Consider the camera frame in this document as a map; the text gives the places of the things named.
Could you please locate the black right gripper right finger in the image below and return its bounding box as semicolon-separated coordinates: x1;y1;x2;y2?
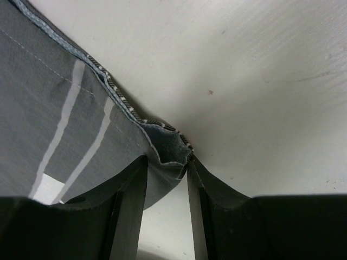
187;158;346;259

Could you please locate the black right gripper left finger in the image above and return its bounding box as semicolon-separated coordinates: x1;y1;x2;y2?
1;155;147;259

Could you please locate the grey cloth placemat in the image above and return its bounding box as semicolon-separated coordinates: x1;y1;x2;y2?
1;1;193;207

